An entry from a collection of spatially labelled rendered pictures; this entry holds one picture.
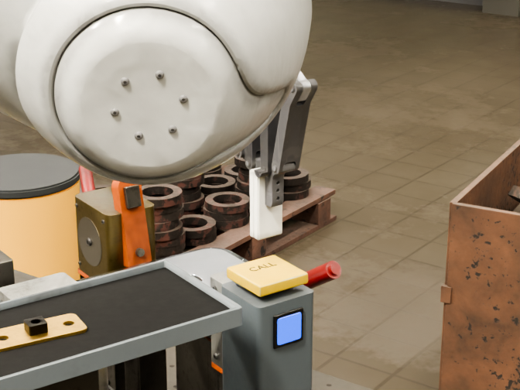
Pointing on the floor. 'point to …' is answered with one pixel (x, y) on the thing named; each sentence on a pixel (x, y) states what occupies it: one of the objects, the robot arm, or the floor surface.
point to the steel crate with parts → (484, 282)
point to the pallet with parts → (231, 212)
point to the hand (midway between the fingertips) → (266, 202)
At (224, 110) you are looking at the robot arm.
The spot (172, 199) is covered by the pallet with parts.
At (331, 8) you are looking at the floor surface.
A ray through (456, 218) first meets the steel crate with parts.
